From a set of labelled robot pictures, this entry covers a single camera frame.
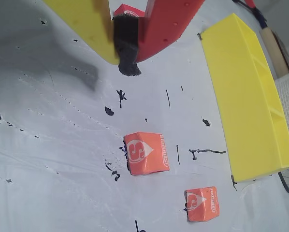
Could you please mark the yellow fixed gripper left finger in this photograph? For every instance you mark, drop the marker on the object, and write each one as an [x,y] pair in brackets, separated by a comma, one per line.
[86,21]

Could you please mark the white table cover sheet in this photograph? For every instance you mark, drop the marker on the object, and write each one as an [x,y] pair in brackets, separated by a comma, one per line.
[50,169]

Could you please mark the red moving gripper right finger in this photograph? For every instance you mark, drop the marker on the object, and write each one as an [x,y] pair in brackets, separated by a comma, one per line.
[163,29]

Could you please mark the yellow three-compartment box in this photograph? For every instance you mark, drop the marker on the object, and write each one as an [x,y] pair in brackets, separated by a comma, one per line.
[236,96]

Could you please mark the orange candy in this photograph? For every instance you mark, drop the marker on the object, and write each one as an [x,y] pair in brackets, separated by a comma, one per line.
[202,204]
[147,154]

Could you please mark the red candy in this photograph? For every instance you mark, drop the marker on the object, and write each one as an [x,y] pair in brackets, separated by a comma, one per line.
[128,10]

